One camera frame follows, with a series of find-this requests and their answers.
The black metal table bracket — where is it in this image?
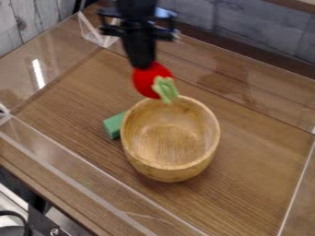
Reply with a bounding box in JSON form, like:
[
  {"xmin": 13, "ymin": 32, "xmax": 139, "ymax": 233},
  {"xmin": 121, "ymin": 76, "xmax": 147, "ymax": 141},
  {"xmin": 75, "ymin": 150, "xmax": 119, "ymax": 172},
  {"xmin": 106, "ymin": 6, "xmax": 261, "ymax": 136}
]
[{"xmin": 27, "ymin": 206, "xmax": 71, "ymax": 236}]

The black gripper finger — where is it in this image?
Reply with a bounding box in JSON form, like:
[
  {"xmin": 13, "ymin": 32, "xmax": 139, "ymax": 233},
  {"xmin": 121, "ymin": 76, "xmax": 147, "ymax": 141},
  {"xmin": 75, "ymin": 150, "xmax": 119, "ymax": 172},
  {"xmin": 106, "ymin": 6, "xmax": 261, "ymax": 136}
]
[
  {"xmin": 139, "ymin": 32, "xmax": 157, "ymax": 68},
  {"xmin": 122, "ymin": 32, "xmax": 142, "ymax": 67}
]

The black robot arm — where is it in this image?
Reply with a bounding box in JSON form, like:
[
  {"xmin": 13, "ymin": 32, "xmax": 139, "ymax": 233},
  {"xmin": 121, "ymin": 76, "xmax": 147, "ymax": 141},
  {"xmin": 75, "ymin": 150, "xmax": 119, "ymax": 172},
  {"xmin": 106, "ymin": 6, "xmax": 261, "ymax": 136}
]
[{"xmin": 98, "ymin": 0, "xmax": 179, "ymax": 69}]

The black cable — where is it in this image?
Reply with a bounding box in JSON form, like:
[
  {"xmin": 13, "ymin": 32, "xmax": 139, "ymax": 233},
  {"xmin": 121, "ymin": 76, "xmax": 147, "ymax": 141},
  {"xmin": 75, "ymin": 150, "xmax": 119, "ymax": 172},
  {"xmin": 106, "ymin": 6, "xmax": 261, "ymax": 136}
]
[{"xmin": 0, "ymin": 210, "xmax": 31, "ymax": 236}]

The wooden bowl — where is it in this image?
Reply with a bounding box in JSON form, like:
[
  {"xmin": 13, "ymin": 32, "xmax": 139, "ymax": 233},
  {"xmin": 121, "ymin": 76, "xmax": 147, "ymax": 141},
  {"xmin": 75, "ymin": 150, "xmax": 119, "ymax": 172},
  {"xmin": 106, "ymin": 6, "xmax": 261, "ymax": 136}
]
[{"xmin": 121, "ymin": 96, "xmax": 221, "ymax": 183}]

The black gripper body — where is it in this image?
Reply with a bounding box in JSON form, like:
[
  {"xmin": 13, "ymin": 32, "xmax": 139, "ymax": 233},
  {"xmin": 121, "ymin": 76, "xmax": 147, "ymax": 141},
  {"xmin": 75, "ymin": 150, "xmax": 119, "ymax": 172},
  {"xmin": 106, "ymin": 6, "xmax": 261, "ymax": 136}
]
[{"xmin": 98, "ymin": 7, "xmax": 181, "ymax": 41}]

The red plush fruit green stem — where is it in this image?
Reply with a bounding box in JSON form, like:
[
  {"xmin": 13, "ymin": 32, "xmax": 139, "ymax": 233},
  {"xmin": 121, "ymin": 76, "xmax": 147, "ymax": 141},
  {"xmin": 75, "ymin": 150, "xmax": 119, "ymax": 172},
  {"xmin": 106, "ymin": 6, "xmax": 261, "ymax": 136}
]
[{"xmin": 133, "ymin": 62, "xmax": 179, "ymax": 103}]

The clear acrylic corner bracket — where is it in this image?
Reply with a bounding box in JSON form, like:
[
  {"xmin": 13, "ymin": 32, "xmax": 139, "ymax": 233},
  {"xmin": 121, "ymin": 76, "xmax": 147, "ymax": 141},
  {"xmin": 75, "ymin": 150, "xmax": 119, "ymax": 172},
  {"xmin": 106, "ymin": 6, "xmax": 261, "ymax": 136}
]
[{"xmin": 78, "ymin": 12, "xmax": 119, "ymax": 48}]

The green rectangular block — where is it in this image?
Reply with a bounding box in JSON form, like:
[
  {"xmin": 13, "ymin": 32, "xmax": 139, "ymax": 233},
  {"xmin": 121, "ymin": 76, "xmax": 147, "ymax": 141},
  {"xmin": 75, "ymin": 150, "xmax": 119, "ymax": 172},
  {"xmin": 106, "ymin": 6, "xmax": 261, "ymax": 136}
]
[{"xmin": 103, "ymin": 112, "xmax": 126, "ymax": 139}]

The clear acrylic front wall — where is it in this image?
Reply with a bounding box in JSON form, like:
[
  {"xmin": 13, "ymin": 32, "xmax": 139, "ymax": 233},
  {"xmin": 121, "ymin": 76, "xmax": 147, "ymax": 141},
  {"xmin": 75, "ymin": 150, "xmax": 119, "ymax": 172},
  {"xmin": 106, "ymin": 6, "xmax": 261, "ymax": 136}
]
[{"xmin": 0, "ymin": 114, "xmax": 209, "ymax": 236}]

